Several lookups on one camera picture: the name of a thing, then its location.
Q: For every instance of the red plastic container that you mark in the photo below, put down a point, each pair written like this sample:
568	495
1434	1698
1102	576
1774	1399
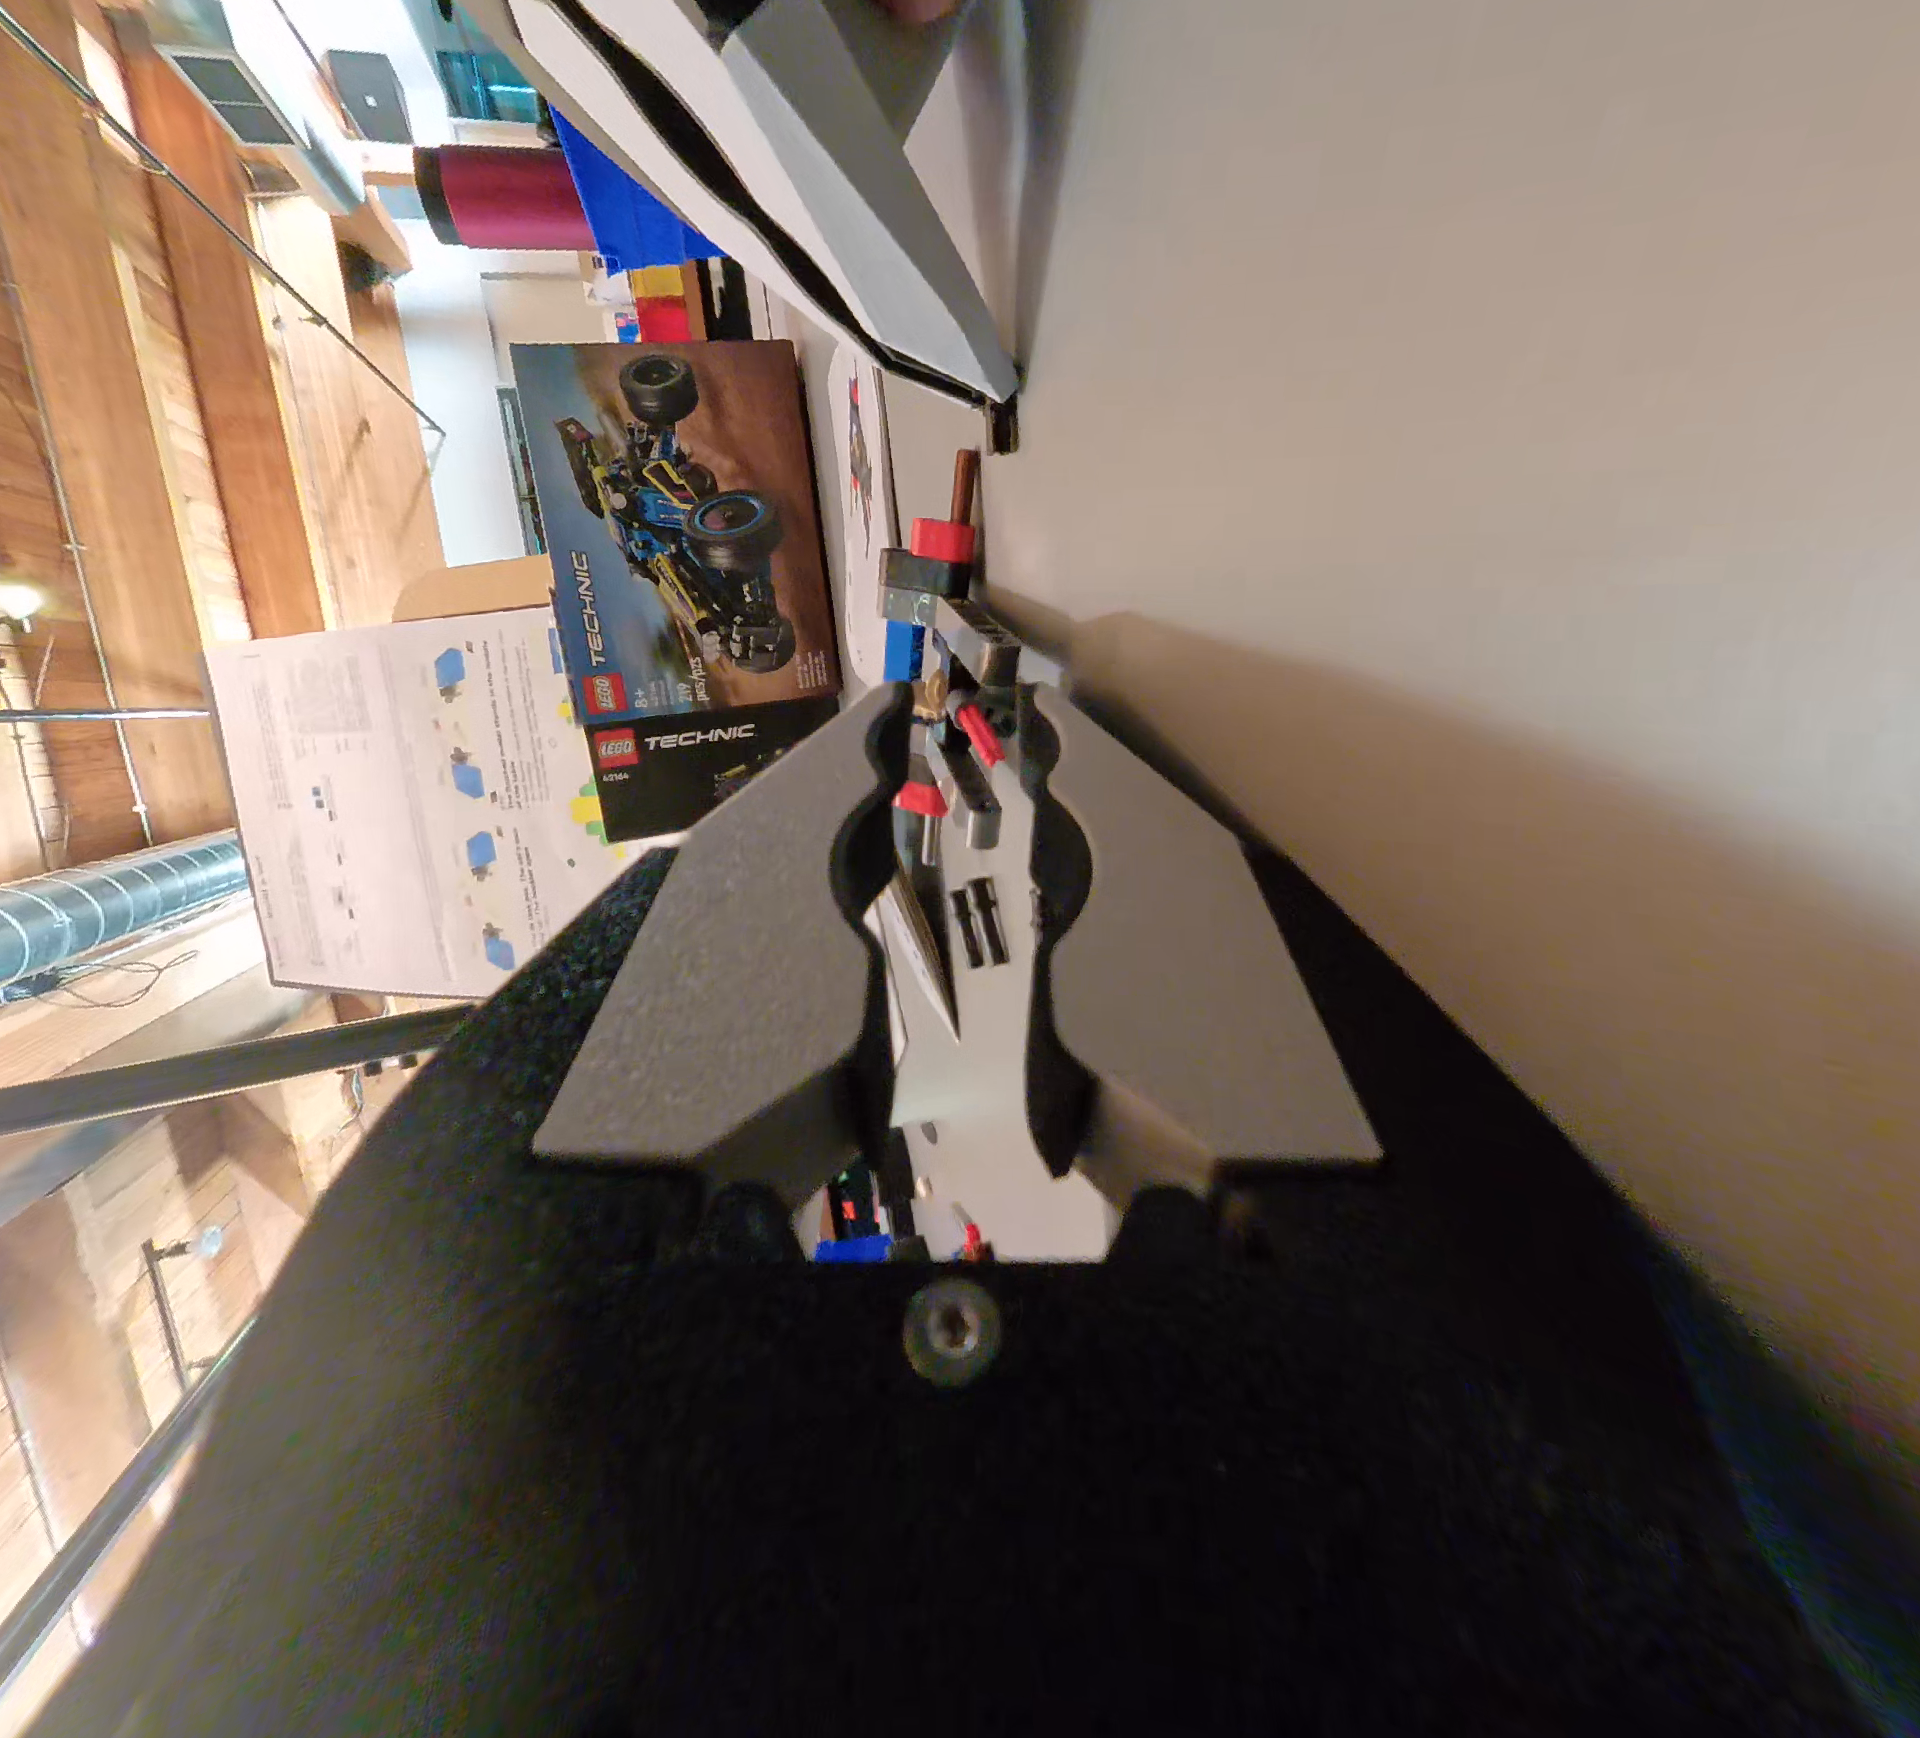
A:
667	324

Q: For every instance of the short black lego pin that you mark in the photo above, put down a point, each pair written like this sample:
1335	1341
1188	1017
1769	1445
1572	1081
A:
1002	424

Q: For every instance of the white printed instruction sheet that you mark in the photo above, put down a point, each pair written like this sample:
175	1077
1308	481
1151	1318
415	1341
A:
391	807

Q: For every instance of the lego set box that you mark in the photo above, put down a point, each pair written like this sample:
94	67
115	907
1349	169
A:
719	494

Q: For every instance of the blue plastic bin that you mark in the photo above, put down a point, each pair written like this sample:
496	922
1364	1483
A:
632	201

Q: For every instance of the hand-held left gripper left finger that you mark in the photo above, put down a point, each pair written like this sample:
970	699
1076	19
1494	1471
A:
705	988

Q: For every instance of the black speaker box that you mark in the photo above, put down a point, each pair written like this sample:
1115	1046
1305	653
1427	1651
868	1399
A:
368	96

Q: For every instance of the open lego instruction booklet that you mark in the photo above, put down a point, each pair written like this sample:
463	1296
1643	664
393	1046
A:
858	480

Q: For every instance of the yellow plastic bin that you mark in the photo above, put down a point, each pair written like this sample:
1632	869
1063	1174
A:
662	278

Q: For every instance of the glass window wall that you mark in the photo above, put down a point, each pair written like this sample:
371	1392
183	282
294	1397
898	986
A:
488	88

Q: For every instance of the long black lego pin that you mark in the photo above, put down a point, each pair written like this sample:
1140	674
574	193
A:
964	925
991	922

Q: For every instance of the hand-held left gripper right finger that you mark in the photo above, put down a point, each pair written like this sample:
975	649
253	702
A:
1200	988

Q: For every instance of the partly built lego chassis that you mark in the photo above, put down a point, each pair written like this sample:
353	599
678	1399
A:
945	542

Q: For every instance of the ribbed silver air duct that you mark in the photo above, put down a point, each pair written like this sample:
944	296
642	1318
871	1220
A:
105	905

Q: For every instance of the maroon insulated bottle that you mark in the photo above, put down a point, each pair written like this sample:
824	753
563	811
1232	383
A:
504	193

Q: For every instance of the grey steel beam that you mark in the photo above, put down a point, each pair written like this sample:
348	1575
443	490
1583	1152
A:
225	1063

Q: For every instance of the brown cardboard sheet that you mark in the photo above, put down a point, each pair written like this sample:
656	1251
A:
466	591

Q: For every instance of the wall air vent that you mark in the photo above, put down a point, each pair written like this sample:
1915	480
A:
225	96

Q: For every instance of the ceiling lamp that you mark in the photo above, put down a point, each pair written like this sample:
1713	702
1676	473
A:
14	601

